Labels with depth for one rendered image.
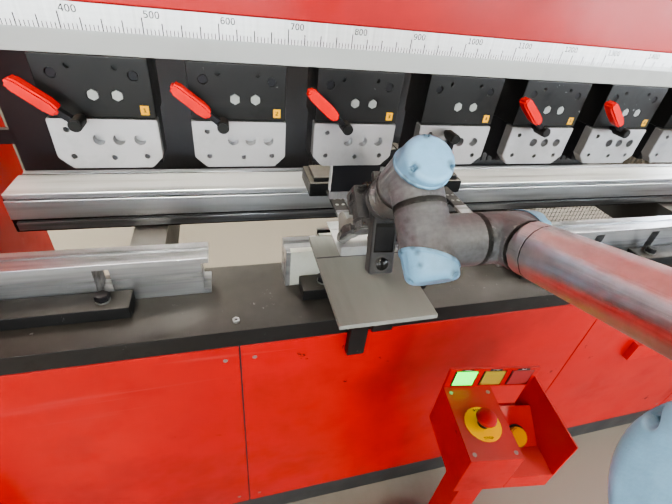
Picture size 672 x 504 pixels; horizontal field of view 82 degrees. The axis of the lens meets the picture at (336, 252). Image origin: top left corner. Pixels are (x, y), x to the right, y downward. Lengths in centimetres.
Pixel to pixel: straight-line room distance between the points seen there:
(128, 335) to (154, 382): 13
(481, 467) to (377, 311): 36
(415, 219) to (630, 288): 23
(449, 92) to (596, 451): 165
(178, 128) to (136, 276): 55
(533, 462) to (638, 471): 72
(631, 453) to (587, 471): 172
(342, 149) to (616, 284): 48
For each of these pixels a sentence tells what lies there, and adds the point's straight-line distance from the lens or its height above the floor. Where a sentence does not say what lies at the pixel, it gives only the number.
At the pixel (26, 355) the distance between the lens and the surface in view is 88.
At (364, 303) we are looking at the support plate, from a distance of 69.
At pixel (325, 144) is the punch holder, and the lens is 72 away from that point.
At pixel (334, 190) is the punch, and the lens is 80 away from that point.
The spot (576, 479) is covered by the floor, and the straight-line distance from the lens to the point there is 194.
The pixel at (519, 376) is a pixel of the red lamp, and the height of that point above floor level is 81.
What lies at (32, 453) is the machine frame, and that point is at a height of 57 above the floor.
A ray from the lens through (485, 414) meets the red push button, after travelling 86.
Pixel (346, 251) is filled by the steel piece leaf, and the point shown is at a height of 101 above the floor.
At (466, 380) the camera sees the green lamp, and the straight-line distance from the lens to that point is 90.
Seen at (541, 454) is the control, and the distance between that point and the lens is 100.
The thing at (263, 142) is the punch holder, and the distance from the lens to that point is 70.
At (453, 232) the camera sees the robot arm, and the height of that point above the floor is 121.
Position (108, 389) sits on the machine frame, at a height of 75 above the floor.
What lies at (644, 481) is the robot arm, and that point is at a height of 128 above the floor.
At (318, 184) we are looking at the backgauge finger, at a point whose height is 102.
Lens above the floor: 147
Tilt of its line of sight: 36 degrees down
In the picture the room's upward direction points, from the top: 7 degrees clockwise
